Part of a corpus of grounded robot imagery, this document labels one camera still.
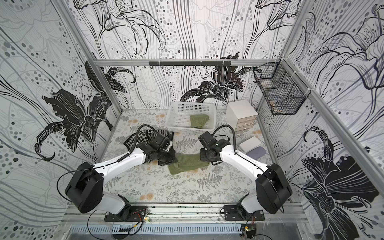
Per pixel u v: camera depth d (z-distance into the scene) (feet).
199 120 3.33
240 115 3.25
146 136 3.15
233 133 2.02
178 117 3.76
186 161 2.88
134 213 2.38
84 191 1.38
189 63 2.95
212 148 1.94
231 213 2.35
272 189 1.34
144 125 2.36
